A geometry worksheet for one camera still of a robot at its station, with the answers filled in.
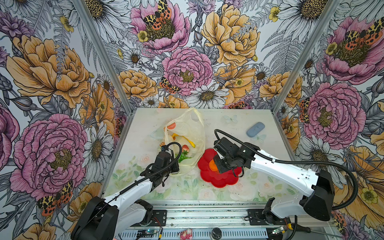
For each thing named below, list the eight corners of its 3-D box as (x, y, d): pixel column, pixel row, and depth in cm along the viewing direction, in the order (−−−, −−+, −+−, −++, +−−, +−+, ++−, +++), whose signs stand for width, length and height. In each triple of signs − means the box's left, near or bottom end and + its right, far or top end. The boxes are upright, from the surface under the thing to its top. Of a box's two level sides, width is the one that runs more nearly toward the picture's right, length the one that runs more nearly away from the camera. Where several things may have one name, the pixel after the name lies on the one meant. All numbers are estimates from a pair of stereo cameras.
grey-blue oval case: (252, 138, 107) (253, 136, 105) (245, 133, 110) (246, 131, 108) (265, 127, 114) (266, 124, 112) (258, 122, 117) (259, 120, 115)
